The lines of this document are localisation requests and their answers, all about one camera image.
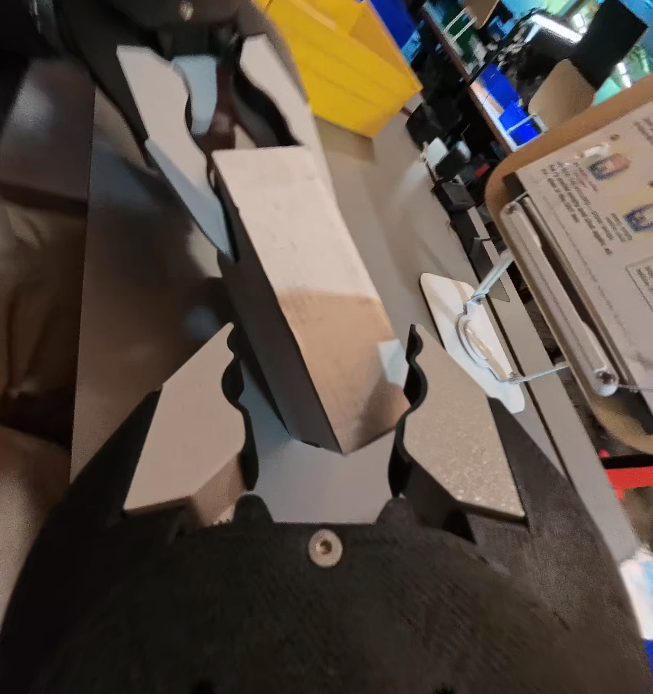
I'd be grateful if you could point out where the black desk box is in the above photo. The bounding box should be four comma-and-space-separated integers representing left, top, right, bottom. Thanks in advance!
432, 179, 476, 213

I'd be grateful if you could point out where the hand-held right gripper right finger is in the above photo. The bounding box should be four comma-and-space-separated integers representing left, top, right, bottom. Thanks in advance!
387, 324, 527, 522

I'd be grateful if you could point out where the black monitor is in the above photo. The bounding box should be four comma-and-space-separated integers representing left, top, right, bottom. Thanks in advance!
570, 0, 649, 90

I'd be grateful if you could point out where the printed instruction sheet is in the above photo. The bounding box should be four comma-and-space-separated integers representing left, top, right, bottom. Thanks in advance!
513, 92, 653, 429

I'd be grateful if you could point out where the grey desk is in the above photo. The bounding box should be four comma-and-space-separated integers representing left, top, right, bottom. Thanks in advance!
69, 54, 641, 565

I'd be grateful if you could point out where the background document stand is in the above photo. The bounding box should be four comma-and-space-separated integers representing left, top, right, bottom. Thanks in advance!
505, 59, 595, 136

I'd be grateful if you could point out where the yellow plastic bin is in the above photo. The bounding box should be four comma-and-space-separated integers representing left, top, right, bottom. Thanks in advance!
253, 0, 424, 139

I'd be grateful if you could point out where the person's leg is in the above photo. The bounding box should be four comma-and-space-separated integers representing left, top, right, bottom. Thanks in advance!
0, 201, 86, 624

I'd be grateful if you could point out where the person's left hand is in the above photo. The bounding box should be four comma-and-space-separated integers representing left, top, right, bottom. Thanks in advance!
207, 33, 240, 150

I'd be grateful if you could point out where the black power adapter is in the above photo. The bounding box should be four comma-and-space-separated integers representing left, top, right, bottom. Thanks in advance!
405, 103, 443, 150

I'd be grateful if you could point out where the white cardboard mailer box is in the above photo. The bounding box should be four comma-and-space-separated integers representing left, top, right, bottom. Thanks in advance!
210, 143, 414, 456

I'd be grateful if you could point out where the white blue paper envelope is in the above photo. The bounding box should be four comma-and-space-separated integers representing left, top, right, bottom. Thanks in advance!
619, 550, 653, 643

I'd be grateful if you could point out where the black charger red label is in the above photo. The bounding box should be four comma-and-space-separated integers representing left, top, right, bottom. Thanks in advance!
435, 138, 490, 182

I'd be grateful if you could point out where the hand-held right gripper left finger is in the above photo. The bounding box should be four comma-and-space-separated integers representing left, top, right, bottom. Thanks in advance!
123, 324, 259, 516

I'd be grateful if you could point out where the red tape strip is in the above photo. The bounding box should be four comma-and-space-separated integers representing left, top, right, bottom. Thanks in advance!
603, 461, 653, 500

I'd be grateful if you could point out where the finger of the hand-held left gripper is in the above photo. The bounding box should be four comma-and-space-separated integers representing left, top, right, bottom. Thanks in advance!
116, 44, 235, 258
239, 34, 338, 202

